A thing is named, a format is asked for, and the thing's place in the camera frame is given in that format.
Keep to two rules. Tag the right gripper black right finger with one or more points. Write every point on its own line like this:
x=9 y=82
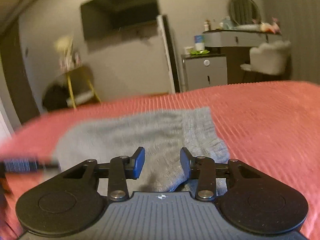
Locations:
x=246 y=197

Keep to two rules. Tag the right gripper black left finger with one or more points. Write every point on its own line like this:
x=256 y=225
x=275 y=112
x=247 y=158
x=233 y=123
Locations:
x=76 y=198

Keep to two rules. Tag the grey sweatpants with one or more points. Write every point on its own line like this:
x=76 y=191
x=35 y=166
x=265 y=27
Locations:
x=161 y=133

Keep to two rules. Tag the black bag on floor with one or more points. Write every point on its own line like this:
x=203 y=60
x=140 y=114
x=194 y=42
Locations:
x=55 y=98

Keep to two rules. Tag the red ribbed bedspread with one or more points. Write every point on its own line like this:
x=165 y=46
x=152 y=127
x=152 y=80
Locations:
x=272 y=126

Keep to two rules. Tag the yellow-legged side table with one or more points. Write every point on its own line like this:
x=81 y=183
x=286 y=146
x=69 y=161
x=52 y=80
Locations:
x=79 y=83

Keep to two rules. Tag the wrapped flower bouquet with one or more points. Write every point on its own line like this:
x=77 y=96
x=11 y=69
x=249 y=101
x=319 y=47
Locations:
x=69 y=59

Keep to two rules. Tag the dark wooden door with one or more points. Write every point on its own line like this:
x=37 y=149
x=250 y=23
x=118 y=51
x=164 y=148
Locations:
x=15 y=75

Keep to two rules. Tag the white fluffy chair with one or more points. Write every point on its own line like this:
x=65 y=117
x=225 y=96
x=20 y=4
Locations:
x=268 y=58

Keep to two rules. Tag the grey vanity desk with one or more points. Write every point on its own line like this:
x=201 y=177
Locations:
x=235 y=45

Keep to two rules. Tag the white blue canister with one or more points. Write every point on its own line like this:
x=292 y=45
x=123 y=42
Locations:
x=199 y=42

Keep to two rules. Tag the round vanity mirror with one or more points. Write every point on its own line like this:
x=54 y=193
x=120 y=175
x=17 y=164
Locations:
x=244 y=12

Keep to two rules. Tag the white tall air conditioner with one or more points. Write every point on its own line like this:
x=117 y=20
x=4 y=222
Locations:
x=169 y=50

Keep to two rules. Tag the black wall television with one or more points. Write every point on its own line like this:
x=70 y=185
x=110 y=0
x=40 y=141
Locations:
x=103 y=17

